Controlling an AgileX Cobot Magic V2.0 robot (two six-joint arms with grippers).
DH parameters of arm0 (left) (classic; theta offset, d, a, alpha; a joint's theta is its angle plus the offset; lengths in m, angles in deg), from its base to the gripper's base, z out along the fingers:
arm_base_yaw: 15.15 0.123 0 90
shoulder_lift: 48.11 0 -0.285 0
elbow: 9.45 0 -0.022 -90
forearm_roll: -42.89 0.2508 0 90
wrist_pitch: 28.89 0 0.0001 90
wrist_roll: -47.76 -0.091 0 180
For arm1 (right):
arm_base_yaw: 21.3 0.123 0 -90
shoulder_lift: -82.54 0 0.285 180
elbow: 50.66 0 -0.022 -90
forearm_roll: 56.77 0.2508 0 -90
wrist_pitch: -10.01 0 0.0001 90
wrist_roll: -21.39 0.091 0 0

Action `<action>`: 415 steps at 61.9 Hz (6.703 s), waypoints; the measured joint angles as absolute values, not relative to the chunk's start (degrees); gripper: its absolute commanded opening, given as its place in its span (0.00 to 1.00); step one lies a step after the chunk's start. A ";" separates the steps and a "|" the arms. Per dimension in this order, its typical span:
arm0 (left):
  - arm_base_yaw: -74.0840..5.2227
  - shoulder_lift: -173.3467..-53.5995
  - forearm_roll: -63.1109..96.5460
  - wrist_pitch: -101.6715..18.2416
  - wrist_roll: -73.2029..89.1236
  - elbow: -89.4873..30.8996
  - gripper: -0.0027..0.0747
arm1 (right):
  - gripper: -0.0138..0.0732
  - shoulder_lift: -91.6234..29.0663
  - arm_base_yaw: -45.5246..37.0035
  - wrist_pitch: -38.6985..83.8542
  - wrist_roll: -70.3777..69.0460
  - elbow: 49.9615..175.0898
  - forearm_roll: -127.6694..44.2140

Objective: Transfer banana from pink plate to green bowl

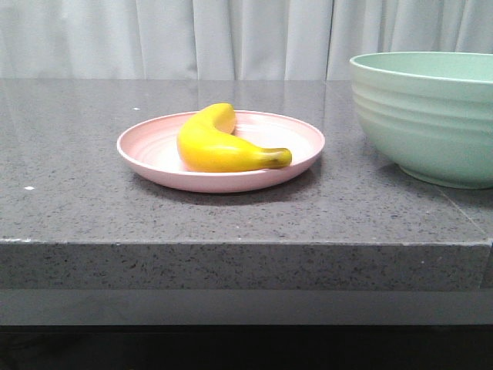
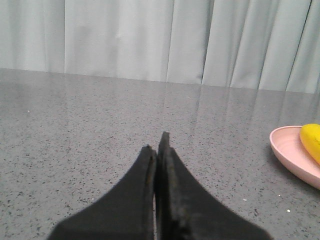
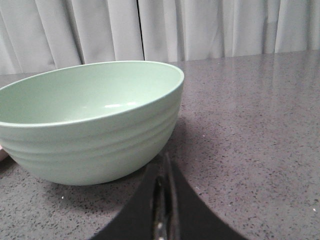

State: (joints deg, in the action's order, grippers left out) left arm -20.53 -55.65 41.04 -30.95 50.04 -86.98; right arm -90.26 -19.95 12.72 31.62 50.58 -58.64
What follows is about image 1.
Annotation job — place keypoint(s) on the green bowl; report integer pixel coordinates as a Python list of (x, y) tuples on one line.
[(428, 112)]

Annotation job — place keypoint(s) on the grey curtain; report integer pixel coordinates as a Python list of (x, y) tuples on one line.
[(227, 40)]

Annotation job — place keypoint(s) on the pink plate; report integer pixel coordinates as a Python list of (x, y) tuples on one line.
[(149, 148)]

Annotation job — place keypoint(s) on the yellow banana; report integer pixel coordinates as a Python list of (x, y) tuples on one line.
[(206, 143)]

